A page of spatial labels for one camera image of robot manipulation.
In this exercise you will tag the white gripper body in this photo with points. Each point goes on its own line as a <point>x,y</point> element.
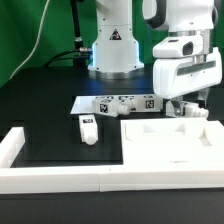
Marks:
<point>181,66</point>

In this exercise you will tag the white square tabletop part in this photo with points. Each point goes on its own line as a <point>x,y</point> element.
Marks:
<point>172,141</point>

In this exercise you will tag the white U-shaped obstacle fence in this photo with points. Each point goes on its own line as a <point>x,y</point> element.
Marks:
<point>96,178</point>

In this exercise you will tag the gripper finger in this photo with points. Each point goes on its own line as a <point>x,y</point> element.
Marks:
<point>202,97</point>
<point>178,107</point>

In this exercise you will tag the black pole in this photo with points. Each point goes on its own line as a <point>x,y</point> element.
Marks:
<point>78,42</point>

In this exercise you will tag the white tag sheet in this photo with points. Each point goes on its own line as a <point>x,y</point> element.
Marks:
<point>83,104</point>

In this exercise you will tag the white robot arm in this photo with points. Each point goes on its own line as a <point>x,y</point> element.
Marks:
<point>115,52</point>

